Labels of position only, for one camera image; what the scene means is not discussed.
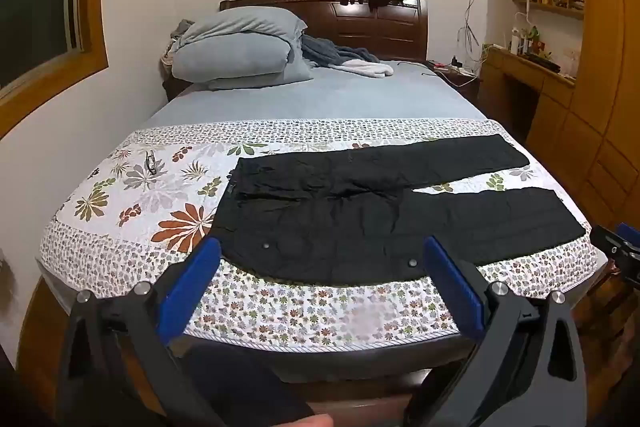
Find white power strip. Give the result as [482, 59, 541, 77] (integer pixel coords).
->
[432, 62, 476, 75]

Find bed with blue sheet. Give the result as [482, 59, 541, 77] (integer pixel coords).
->
[145, 59, 488, 135]

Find wooden wardrobe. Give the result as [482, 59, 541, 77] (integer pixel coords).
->
[482, 0, 640, 233]

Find black pants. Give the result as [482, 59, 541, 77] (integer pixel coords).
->
[216, 134, 587, 285]

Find folded light blue duvet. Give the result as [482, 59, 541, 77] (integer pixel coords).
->
[167, 6, 315, 90]

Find grey cloth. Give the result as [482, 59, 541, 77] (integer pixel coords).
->
[170, 19, 196, 45]

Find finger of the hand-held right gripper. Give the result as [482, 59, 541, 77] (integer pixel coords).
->
[590, 222, 640, 288]

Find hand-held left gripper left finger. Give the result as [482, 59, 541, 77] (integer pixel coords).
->
[55, 237, 236, 427]

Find wooden desk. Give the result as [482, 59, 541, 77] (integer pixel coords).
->
[480, 44, 578, 142]

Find wooden nightstand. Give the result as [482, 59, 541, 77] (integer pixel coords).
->
[427, 59, 483, 102]

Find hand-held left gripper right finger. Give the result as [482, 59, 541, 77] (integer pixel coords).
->
[405, 237, 588, 427]

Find wooden headboard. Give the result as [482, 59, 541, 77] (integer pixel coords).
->
[220, 0, 430, 62]

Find floral quilt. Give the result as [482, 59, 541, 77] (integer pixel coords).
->
[37, 117, 608, 350]

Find white cloth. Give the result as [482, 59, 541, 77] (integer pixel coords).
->
[342, 58, 396, 79]

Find dark grey-blue blanket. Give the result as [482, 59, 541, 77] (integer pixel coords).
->
[300, 34, 383, 68]

